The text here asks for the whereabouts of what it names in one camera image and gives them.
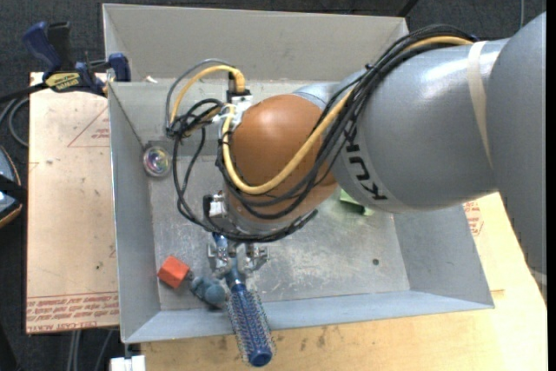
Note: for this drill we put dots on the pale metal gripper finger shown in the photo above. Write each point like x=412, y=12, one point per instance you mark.
x=220, y=269
x=253, y=263

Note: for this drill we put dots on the blue round hairbrush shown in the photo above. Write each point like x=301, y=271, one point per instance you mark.
x=249, y=321

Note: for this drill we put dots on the blue-grey soft toy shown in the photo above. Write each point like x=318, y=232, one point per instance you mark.
x=209, y=291

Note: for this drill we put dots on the orange-red block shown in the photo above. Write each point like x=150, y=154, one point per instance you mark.
x=173, y=272

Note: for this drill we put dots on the grey metal bin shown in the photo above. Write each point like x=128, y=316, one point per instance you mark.
x=347, y=265

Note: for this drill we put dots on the green cloth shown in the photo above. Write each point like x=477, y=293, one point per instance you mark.
x=352, y=205

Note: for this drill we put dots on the brown cardboard board, red print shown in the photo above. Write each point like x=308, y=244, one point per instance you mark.
x=69, y=195

